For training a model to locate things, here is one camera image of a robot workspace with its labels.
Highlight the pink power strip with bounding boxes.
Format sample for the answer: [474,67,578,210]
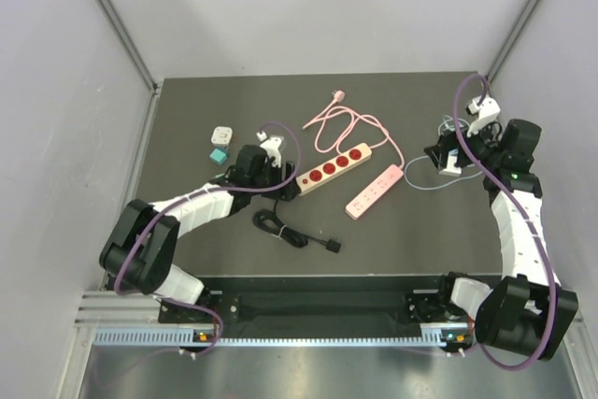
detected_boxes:
[345,164,404,220]

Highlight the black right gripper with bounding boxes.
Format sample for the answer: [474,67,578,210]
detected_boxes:
[425,116,505,171]

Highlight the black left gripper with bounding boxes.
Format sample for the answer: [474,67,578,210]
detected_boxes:
[249,158,300,202]

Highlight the white square plug adapter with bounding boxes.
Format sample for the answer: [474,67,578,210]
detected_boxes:
[210,126,234,148]

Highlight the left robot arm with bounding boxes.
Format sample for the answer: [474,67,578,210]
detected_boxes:
[99,135,295,321]

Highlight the teal usb charger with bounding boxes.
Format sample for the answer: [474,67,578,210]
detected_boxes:
[209,148,229,165]

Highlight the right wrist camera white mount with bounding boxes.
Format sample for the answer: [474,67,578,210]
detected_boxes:
[466,95,501,137]

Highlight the black power cord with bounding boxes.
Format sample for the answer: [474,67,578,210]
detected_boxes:
[251,197,343,255]

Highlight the slotted grey cable duct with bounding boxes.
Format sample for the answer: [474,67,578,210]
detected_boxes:
[93,323,468,348]

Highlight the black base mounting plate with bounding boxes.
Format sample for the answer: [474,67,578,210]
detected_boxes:
[158,275,491,339]

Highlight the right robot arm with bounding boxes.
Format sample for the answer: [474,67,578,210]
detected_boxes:
[424,119,578,360]

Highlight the beige red power strip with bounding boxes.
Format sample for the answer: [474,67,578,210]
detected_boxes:
[296,143,373,196]

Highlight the white usb charger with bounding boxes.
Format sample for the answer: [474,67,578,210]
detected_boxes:
[438,150,462,178]

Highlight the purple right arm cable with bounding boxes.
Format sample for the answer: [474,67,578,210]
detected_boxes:
[448,74,562,370]

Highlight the light green usb cable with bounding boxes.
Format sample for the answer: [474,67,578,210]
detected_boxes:
[436,113,487,180]

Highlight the pink round wall plug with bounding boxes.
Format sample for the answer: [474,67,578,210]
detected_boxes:
[331,91,346,105]

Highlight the aluminium frame rail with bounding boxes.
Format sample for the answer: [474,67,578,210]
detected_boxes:
[73,289,585,339]

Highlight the pink power cord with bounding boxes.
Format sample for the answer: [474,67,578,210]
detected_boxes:
[302,99,406,167]

